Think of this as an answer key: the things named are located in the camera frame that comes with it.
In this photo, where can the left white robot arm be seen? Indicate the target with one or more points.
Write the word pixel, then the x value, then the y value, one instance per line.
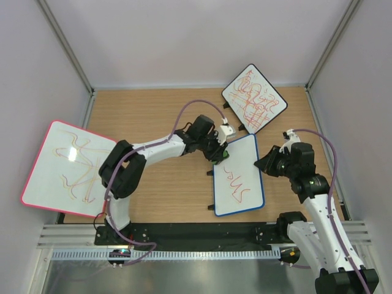
pixel 121 171

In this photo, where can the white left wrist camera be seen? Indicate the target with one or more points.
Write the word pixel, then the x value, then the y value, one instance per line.
pixel 225 131

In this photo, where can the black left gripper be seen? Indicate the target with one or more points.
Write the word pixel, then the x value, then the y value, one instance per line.
pixel 216 155

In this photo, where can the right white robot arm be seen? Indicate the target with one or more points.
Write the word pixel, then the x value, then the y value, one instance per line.
pixel 324 243

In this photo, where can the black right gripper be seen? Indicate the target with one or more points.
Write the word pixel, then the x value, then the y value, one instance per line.
pixel 266 163

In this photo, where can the green whiteboard eraser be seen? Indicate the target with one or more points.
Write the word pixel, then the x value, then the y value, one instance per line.
pixel 225 155

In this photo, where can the grey slotted cable duct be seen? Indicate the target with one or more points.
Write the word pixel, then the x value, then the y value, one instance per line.
pixel 122 254

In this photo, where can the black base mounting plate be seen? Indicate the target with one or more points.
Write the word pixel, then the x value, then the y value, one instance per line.
pixel 167 235

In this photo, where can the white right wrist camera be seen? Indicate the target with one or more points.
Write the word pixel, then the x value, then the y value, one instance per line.
pixel 290 138

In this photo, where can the black framed whiteboard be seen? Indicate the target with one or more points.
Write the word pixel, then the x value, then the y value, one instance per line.
pixel 253 99

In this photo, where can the blue framed whiteboard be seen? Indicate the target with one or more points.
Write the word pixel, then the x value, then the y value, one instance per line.
pixel 237 182

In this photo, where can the aluminium frame rail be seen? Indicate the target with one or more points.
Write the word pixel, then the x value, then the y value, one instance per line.
pixel 67 236

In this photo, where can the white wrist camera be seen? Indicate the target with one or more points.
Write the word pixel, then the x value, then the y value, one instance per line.
pixel 225 131
pixel 290 138

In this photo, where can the pink framed whiteboard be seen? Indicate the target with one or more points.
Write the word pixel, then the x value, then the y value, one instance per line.
pixel 64 177

